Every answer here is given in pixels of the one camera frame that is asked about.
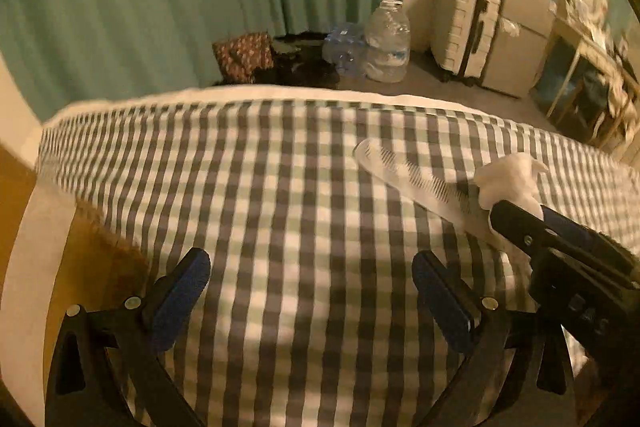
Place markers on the white suitcase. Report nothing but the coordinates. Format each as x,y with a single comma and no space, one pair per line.
460,27

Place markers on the floral patterned bag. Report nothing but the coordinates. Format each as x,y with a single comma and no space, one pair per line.
242,57

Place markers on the white plastic comb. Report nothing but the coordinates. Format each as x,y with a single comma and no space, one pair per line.
415,179

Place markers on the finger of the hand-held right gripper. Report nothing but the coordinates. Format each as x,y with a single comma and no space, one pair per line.
522,232
575,227

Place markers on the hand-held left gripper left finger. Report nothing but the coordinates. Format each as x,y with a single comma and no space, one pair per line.
182,297

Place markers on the grey mini fridge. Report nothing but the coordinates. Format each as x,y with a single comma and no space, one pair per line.
520,37

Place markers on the white tissue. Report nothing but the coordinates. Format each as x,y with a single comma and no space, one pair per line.
505,182

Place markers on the white dressing table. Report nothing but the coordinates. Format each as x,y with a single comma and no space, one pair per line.
590,52

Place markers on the brown cardboard box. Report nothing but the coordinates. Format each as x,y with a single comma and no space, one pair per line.
75,267

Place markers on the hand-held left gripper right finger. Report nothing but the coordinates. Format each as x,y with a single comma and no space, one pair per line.
442,302

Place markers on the large clear water bottle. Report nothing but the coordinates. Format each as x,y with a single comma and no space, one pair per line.
387,42

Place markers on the shrink-wrapped water bottle pack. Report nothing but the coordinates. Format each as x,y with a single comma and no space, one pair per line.
345,47

